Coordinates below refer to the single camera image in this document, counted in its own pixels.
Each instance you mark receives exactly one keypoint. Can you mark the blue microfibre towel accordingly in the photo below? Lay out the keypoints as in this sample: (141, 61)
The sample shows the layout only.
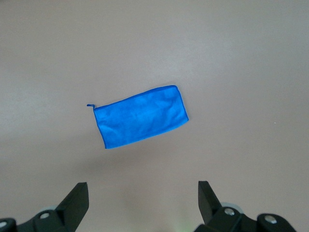
(142, 116)

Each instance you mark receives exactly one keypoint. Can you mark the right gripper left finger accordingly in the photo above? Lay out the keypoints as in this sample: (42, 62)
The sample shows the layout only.
(72, 207)

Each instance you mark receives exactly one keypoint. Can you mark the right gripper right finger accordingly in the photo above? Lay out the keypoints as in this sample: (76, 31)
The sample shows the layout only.
(207, 205)

